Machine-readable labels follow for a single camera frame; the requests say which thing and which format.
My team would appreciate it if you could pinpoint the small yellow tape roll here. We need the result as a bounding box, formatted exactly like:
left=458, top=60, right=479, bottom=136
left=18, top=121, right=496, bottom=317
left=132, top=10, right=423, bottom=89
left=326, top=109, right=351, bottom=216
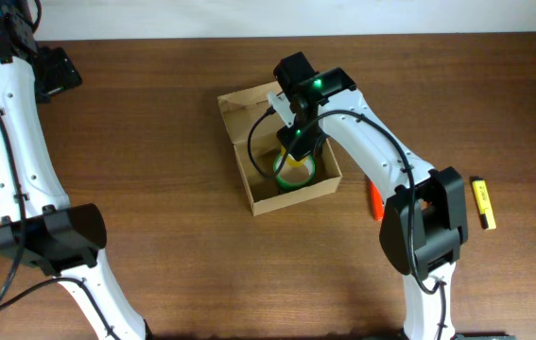
left=281, top=146, right=307, bottom=167

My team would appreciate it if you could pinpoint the green tape roll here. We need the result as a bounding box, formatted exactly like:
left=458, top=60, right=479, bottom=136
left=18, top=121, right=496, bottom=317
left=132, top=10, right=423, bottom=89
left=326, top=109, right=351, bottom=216
left=272, top=152, right=316, bottom=191

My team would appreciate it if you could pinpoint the brown cardboard box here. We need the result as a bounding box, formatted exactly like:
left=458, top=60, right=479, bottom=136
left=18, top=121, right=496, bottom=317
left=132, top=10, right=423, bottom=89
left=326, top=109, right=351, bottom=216
left=217, top=81, right=342, bottom=215

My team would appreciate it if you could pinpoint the orange black stapler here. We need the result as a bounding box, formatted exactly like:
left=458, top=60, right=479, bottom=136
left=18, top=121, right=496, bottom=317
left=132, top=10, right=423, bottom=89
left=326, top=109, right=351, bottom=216
left=368, top=179, right=384, bottom=222

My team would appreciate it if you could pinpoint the yellow highlighter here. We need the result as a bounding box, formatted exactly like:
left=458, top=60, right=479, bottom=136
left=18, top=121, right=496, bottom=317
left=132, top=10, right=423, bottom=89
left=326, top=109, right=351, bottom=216
left=470, top=176, right=496, bottom=230

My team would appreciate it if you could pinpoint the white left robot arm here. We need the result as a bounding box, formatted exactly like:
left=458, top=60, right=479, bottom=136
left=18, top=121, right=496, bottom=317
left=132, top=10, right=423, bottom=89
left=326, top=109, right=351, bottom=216
left=0, top=1, right=152, bottom=339

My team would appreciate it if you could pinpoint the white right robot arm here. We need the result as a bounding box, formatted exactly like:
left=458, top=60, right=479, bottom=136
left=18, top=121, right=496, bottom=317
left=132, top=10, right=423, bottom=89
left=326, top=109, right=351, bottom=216
left=268, top=52, right=468, bottom=339

